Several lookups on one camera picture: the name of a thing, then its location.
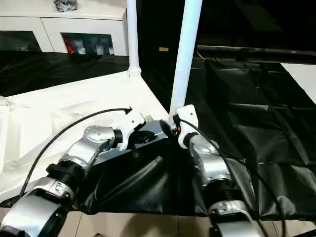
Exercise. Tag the red carton behind glass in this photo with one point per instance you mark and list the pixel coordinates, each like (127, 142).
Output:
(67, 45)

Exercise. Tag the white plastic table top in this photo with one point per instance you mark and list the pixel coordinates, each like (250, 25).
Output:
(61, 103)

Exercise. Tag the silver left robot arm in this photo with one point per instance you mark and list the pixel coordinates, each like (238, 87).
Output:
(81, 153)

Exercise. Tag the white glass-door cabinet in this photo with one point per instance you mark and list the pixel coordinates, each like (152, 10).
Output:
(74, 22)

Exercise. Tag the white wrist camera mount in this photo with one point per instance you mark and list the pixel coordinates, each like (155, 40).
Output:
(187, 116)
(130, 126)

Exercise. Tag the black plastic mat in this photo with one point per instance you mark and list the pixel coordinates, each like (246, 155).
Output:
(247, 123)

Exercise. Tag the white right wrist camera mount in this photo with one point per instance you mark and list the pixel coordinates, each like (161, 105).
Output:
(187, 116)

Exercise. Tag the white flat board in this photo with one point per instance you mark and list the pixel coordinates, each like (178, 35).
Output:
(302, 79)

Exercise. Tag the grey object on cabinet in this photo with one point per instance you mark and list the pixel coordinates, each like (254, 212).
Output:
(66, 5)

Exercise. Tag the small beige label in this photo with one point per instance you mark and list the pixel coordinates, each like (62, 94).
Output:
(163, 49)

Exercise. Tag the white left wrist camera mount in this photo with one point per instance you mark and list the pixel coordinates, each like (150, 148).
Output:
(130, 126)

